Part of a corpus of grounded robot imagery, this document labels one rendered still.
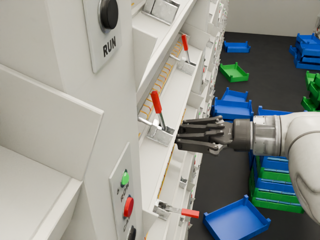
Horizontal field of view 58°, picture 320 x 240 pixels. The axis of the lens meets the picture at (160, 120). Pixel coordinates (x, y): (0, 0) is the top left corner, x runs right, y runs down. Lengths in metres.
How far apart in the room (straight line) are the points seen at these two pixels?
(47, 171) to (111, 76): 0.07
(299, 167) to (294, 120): 0.14
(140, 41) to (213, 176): 1.81
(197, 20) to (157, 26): 0.47
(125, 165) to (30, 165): 0.08
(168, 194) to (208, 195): 1.21
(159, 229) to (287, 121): 0.34
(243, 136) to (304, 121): 0.12
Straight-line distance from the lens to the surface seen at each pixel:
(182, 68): 0.70
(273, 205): 1.88
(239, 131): 0.65
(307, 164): 0.52
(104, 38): 0.16
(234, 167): 2.08
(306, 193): 0.50
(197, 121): 0.72
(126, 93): 0.21
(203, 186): 1.92
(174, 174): 0.71
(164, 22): 0.38
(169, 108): 0.56
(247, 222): 1.80
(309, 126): 0.62
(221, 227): 1.74
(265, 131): 0.64
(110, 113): 0.18
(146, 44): 0.21
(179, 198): 0.92
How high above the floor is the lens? 1.42
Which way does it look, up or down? 35 degrees down
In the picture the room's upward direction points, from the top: straight up
